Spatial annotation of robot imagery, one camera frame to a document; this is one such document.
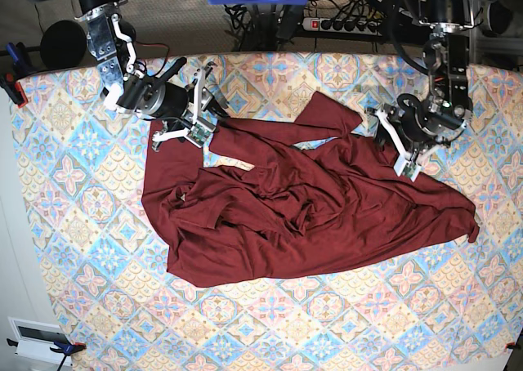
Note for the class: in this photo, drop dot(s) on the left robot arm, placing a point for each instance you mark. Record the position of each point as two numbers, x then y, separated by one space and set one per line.
445 59

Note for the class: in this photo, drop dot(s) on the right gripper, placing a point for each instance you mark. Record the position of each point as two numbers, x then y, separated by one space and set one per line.
182 107

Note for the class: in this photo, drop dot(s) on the maroon t-shirt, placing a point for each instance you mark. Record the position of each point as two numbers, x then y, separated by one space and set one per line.
317 199

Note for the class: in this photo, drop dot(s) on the white floor vent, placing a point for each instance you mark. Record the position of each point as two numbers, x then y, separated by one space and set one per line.
35 340

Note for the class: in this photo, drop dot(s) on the blue clamp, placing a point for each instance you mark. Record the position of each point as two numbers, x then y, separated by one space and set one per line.
61 348
20 69

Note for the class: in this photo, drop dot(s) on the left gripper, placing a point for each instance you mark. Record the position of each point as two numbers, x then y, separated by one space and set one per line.
398 128

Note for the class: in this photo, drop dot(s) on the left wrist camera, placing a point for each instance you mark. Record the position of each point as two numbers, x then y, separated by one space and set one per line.
407 169

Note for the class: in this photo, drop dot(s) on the orange clamp right edge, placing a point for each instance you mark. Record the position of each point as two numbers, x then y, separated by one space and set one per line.
514 346

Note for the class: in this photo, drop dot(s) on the blue clamp upper left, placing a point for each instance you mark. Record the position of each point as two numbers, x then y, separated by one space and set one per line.
20 69

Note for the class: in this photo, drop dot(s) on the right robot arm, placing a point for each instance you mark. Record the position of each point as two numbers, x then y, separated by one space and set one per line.
131 90

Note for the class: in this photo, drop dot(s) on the black round stool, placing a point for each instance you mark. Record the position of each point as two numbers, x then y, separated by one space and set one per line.
63 45

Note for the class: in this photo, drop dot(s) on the blue clamp lower left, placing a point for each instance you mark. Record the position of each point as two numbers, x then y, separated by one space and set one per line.
61 348

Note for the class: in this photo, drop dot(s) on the patterned tablecloth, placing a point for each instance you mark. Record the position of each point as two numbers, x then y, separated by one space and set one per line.
81 170

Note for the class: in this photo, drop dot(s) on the white power strip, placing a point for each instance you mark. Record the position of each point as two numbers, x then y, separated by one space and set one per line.
340 26

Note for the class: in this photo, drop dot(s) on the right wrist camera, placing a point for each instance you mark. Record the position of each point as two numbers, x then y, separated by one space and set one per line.
200 133

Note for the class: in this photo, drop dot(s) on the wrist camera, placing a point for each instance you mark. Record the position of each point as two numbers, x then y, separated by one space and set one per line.
200 133
407 169

